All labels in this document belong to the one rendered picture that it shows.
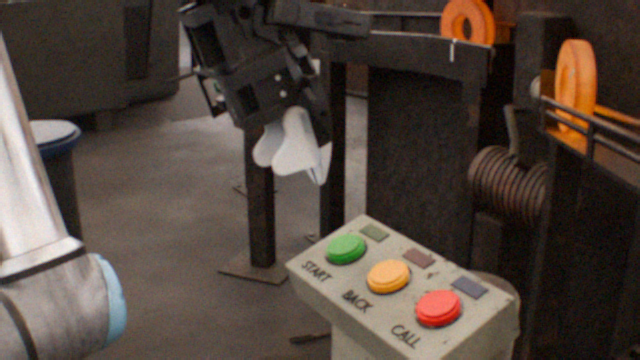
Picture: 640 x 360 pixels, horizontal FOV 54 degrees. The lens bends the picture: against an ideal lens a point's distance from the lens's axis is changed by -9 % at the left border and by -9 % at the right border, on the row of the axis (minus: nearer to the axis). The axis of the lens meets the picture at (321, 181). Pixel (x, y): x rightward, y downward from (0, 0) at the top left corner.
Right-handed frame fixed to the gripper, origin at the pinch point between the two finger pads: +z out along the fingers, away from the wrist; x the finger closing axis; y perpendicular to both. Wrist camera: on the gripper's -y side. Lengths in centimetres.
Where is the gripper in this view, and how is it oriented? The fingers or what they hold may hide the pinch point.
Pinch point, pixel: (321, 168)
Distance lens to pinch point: 65.9
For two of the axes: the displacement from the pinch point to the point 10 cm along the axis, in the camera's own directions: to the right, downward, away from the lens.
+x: 5.4, 2.6, -8.0
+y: -7.9, 4.9, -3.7
